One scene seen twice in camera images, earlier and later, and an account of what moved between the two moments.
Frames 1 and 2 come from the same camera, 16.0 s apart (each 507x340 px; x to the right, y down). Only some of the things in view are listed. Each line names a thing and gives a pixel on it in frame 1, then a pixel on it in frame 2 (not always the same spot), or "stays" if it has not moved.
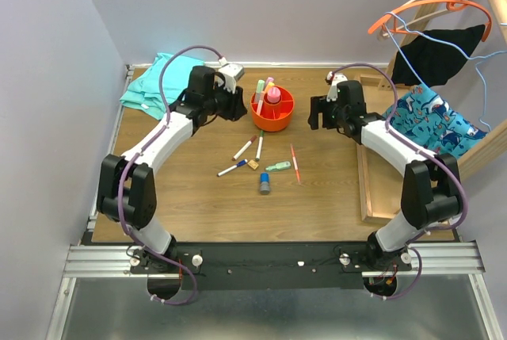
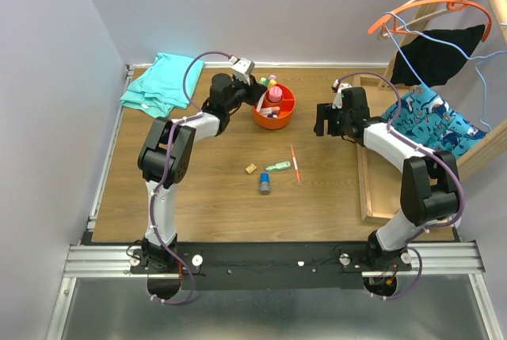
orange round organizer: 273,116 stays
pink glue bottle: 273,94 stays
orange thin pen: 295,162 stays
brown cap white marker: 244,147 -> 275,110
